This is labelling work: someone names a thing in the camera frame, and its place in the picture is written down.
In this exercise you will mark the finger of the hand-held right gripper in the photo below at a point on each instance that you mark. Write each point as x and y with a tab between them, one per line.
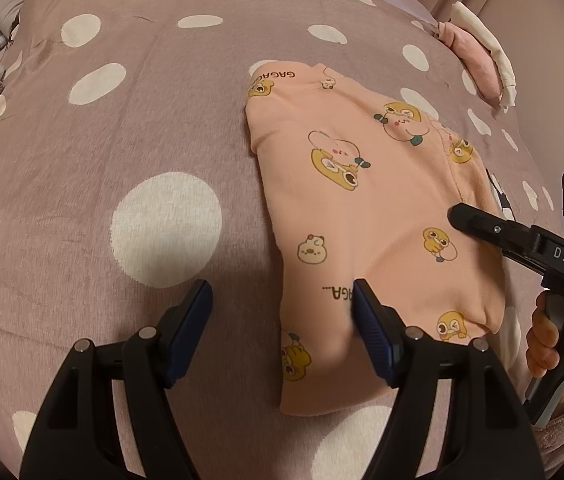
487	227

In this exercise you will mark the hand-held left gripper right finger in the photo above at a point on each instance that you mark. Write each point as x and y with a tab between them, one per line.
374	340

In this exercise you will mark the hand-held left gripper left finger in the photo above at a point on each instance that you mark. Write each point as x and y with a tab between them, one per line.
189	330

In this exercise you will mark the peach duck print garment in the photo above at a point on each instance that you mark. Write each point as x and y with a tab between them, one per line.
362	220

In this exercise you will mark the person's right hand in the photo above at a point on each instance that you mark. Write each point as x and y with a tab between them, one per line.
544	345

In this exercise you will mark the pink folded garment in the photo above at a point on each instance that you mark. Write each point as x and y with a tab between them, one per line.
472	55

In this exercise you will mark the pink and white pillow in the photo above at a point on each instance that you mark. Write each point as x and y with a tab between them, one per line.
492	45

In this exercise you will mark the mauve polka dot bed sheet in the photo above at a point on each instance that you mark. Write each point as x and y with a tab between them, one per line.
137	125

